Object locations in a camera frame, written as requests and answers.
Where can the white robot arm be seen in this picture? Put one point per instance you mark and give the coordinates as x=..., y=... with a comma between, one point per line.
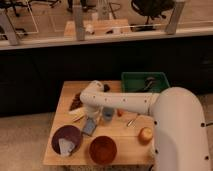
x=180, y=135

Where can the orange brown bowl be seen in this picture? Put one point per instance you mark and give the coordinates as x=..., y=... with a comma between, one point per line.
x=103, y=150

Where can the grey cloth in bowl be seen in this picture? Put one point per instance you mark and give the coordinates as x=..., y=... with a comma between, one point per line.
x=66, y=147

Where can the black rectangular block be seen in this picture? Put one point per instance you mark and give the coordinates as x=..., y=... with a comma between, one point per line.
x=106, y=88

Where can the green plastic tray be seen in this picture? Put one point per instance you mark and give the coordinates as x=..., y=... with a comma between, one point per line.
x=132, y=81

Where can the blue cup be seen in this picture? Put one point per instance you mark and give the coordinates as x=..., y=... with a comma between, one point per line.
x=107, y=113

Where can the orange carrot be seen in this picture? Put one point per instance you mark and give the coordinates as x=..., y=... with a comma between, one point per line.
x=120, y=112

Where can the pale banana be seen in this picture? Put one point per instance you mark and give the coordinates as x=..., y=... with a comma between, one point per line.
x=77, y=114

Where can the metal spoon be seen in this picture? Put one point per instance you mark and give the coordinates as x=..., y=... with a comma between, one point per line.
x=133, y=120

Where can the red yellow apple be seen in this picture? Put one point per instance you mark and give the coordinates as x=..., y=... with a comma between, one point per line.
x=145, y=135

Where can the black office chair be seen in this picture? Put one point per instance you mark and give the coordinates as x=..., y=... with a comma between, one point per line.
x=152, y=8

